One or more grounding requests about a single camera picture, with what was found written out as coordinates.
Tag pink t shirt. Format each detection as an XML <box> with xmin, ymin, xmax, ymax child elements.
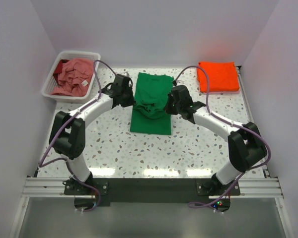
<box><xmin>52</xmin><ymin>58</ymin><xmax>94</xmax><ymax>97</ymax></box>

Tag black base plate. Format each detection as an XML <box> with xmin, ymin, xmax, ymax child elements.
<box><xmin>63</xmin><ymin>178</ymin><xmax>241</xmax><ymax>212</ymax></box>

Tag green t shirt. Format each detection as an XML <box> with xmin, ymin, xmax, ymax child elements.
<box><xmin>130</xmin><ymin>72</ymin><xmax>173</xmax><ymax>135</ymax></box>

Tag dark red t shirt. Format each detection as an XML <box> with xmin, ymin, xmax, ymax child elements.
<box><xmin>53</xmin><ymin>59</ymin><xmax>69</xmax><ymax>85</ymax></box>

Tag orange folded t shirt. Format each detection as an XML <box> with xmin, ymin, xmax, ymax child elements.
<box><xmin>198</xmin><ymin>61</ymin><xmax>240</xmax><ymax>94</ymax></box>

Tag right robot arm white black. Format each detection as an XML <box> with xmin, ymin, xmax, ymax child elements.
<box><xmin>164</xmin><ymin>85</ymin><xmax>268</xmax><ymax>194</ymax></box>

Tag pink folded shirt under stack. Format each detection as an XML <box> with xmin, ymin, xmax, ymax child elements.
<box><xmin>208</xmin><ymin>90</ymin><xmax>240</xmax><ymax>95</ymax></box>

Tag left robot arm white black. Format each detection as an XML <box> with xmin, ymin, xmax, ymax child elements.
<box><xmin>49</xmin><ymin>74</ymin><xmax>135</xmax><ymax>195</ymax></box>

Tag white plastic basket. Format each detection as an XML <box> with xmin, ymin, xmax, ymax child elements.
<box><xmin>41</xmin><ymin>51</ymin><xmax>101</xmax><ymax>103</ymax></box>

